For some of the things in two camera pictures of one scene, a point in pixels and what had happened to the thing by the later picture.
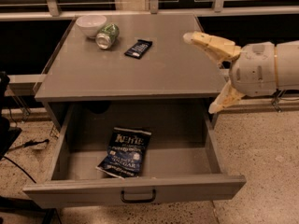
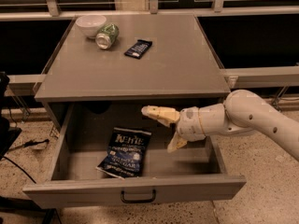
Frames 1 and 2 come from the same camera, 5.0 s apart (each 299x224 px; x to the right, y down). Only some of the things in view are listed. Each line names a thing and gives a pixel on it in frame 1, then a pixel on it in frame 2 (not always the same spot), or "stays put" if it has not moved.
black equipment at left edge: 7,133 stays put
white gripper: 253,69 → 189,124
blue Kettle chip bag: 125,152 stays put
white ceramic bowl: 91,24 stays put
